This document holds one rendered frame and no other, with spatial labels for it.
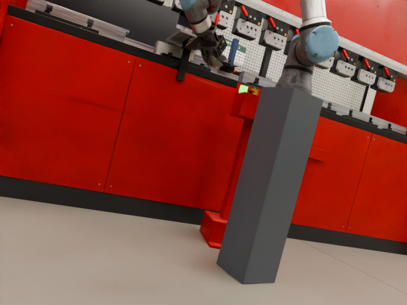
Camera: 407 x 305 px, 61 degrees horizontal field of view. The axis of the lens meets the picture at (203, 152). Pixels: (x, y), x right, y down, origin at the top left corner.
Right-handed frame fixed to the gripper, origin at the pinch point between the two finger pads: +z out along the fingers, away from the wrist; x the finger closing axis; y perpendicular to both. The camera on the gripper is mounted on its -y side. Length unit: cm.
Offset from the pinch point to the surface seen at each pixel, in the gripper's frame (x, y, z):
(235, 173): -20, 1, 56
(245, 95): 10.3, -0.6, 29.6
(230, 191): -29, 0, 60
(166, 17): 67, -95, 30
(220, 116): 9, -24, 51
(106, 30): 8, -72, -9
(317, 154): 31, 18, 106
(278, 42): 73, -16, 52
